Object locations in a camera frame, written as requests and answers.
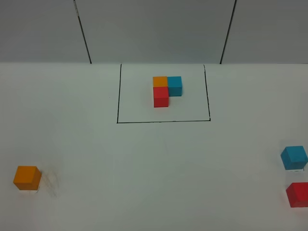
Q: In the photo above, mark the red template block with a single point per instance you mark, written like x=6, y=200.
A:
x=161, y=96

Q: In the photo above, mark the blue template block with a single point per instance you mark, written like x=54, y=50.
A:
x=174, y=86

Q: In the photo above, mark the orange template block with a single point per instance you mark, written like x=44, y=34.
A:
x=160, y=81

